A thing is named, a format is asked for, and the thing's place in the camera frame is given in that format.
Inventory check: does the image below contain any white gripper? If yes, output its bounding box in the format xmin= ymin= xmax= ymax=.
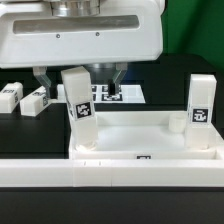
xmin=0 ymin=0 xmax=166 ymax=97

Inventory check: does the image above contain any white desk top tray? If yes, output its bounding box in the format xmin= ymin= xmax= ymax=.
xmin=69 ymin=111 xmax=224 ymax=160

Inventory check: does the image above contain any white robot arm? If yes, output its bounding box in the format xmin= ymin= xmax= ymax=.
xmin=0 ymin=0 xmax=165 ymax=87

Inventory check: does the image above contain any white base marker plate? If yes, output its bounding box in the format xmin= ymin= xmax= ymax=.
xmin=56 ymin=83 xmax=146 ymax=104

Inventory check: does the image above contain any white L-shaped obstacle fence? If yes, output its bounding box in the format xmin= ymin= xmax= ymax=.
xmin=0 ymin=115 xmax=224 ymax=188

